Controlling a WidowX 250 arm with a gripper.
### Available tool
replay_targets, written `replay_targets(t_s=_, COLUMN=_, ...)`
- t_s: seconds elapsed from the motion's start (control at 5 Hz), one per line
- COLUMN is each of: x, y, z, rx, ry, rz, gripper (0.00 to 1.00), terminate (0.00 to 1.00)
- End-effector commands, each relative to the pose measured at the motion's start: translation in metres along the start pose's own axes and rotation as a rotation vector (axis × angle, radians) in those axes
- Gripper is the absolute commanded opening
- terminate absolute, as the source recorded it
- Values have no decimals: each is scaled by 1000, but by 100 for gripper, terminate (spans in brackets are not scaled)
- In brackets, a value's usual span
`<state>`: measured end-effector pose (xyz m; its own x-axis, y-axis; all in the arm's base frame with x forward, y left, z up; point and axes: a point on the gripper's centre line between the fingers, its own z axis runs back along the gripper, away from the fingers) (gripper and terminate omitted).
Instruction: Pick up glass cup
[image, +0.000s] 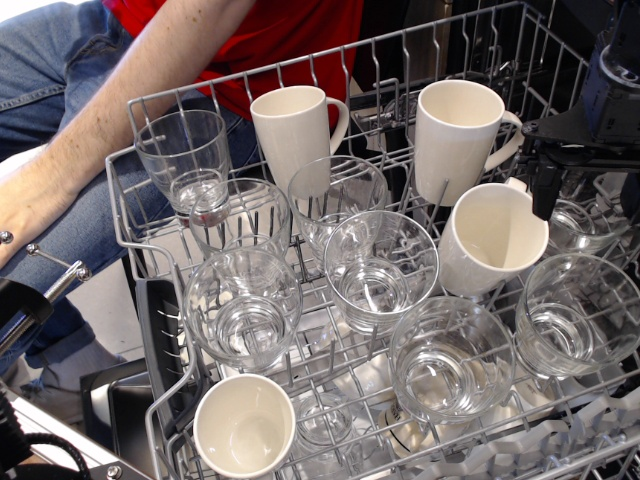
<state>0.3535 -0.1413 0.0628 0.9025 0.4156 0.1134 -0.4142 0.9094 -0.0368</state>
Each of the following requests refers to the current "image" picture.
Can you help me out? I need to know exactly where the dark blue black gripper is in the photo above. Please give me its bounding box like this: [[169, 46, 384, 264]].
[[521, 1, 639, 221]]

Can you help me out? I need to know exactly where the person bare forearm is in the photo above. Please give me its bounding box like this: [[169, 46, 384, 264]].
[[0, 0, 251, 269]]

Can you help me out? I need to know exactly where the clear glass cup back left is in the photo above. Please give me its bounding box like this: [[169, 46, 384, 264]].
[[134, 110, 231, 225]]

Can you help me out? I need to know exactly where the white cup front left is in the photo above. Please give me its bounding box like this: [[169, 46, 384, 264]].
[[193, 374, 296, 479]]

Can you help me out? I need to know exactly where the clear glass far right back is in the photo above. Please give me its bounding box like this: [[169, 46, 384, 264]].
[[546, 199, 631, 256]]

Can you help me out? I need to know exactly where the white mug tilted right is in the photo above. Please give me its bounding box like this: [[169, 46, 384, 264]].
[[438, 177, 549, 297]]

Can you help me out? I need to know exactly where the tall white mug back right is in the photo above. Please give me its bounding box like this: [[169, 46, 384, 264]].
[[414, 79, 524, 207]]

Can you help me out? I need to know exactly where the tall white mug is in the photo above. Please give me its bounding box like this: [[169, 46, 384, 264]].
[[250, 85, 350, 192], [414, 79, 524, 207]]

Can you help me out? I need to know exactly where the clear glass front right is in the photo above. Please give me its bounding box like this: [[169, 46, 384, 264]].
[[514, 253, 639, 378]]

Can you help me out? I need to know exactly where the clear glass front centre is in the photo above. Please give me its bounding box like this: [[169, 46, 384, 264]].
[[389, 296, 515, 424]]

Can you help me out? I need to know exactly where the clear glass second row middle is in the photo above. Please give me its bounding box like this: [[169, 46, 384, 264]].
[[288, 155, 388, 267]]

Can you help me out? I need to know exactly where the clear glass second row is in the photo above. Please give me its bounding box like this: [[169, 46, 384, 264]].
[[288, 155, 388, 267], [189, 178, 291, 257]]

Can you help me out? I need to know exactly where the tall white mug back middle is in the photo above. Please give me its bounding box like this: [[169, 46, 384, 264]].
[[250, 85, 350, 192]]

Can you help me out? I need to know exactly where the red shirt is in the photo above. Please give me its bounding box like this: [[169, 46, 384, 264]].
[[102, 0, 365, 129]]

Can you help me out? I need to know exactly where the clear glass second row left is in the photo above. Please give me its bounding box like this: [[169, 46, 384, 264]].
[[189, 178, 291, 257]]

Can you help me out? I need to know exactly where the clear glass front left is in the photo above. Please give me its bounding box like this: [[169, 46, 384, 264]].
[[182, 248, 303, 373]]

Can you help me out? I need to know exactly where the small clear glass bottom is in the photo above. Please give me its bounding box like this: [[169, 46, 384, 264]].
[[294, 392, 353, 462]]

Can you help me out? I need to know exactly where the blue jeans leg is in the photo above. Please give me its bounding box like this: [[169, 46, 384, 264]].
[[0, 0, 261, 376]]

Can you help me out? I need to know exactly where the grey sock foot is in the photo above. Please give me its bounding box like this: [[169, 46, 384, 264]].
[[19, 340, 126, 425]]

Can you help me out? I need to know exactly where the black clamp with metal screw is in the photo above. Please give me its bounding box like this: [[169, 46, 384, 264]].
[[1, 244, 92, 355]]

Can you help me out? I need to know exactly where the grey wire dishwasher rack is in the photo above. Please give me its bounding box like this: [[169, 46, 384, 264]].
[[107, 1, 639, 479]]

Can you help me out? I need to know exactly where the black coiled cable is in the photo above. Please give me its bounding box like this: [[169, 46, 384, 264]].
[[0, 389, 92, 480]]

